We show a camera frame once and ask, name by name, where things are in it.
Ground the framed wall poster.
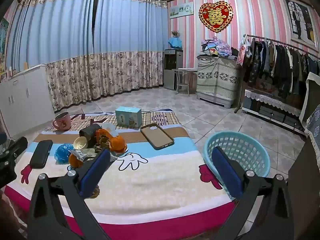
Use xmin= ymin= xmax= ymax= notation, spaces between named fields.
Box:
xmin=282 ymin=0 xmax=319 ymax=53

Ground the cartoon printed blanket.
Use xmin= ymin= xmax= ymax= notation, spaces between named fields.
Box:
xmin=4 ymin=107 xmax=237 ymax=240

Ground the row of hanging clothes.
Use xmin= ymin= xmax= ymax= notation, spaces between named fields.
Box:
xmin=241 ymin=37 xmax=320 ymax=98

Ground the small cream bowl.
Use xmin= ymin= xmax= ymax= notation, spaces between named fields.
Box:
xmin=73 ymin=136 xmax=88 ymax=150

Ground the white plastic wrapper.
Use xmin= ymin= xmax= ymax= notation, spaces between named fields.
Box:
xmin=100 ymin=122 xmax=118 ymax=137

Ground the blue patterned cloth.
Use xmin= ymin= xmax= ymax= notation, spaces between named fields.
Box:
xmin=304 ymin=110 xmax=320 ymax=155

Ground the red heart wall decoration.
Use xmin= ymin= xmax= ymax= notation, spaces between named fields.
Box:
xmin=199 ymin=2 xmax=233 ymax=33

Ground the grey water dispenser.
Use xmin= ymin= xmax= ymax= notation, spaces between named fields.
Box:
xmin=164 ymin=49 xmax=184 ymax=90

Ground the white metal stool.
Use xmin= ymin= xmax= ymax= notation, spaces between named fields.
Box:
xmin=172 ymin=68 xmax=198 ymax=95

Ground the blue floral curtain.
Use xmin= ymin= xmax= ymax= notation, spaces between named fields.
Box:
xmin=5 ymin=0 xmax=97 ymax=112
xmin=90 ymin=0 xmax=168 ymax=101

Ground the blue plastic bag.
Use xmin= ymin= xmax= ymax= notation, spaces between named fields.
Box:
xmin=55 ymin=143 xmax=75 ymax=165

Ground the light blue plastic basket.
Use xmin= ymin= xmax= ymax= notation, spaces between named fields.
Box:
xmin=202 ymin=131 xmax=271 ymax=200

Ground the pink mug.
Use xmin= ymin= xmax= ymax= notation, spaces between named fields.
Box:
xmin=52 ymin=112 xmax=72 ymax=131

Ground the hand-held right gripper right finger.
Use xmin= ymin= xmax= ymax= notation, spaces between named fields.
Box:
xmin=211 ymin=146 xmax=295 ymax=240

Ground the low metal shelf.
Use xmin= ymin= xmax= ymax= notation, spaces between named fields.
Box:
xmin=241 ymin=89 xmax=308 ymax=133

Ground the white cabinet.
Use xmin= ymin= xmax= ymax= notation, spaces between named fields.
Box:
xmin=0 ymin=64 xmax=55 ymax=140

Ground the pink hanging bag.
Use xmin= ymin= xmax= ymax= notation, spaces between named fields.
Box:
xmin=236 ymin=42 xmax=250 ymax=67

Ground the orange peel piece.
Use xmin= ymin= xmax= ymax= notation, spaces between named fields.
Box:
xmin=68 ymin=152 xmax=84 ymax=168

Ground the crumpled printed wrapper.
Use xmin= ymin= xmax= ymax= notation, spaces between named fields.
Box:
xmin=70 ymin=149 xmax=100 ymax=160

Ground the landscape wall picture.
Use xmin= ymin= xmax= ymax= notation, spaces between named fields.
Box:
xmin=169 ymin=2 xmax=194 ymax=19

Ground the teal wall poster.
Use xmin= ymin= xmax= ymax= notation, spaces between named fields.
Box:
xmin=0 ymin=17 xmax=10 ymax=63

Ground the brown phone case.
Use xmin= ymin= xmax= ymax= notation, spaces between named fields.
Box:
xmin=140 ymin=123 xmax=175 ymax=150

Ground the black rectangular case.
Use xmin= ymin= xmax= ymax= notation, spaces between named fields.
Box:
xmin=29 ymin=139 xmax=53 ymax=169

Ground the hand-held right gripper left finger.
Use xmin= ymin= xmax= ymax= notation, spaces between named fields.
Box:
xmin=27 ymin=147 xmax=112 ymax=240

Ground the white lace cloth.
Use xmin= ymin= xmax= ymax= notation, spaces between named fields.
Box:
xmin=244 ymin=89 xmax=304 ymax=117

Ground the orange plastic wrapped item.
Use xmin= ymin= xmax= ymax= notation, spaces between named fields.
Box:
xmin=95 ymin=129 xmax=113 ymax=150

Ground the pile of clothes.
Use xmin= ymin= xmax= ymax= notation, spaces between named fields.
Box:
xmin=201 ymin=37 xmax=238 ymax=60

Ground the cloth covered cabinet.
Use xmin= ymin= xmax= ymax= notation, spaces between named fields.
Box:
xmin=196 ymin=56 xmax=239 ymax=108

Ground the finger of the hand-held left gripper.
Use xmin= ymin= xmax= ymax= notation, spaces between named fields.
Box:
xmin=0 ymin=136 xmax=28 ymax=159

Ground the teal cardboard box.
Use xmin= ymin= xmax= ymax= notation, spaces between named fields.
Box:
xmin=115 ymin=106 xmax=142 ymax=128

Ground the metal clothes rack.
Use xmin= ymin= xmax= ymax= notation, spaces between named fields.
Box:
xmin=234 ymin=34 xmax=320 ymax=114

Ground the tangerine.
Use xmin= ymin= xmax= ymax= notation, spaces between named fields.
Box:
xmin=110 ymin=135 xmax=127 ymax=153

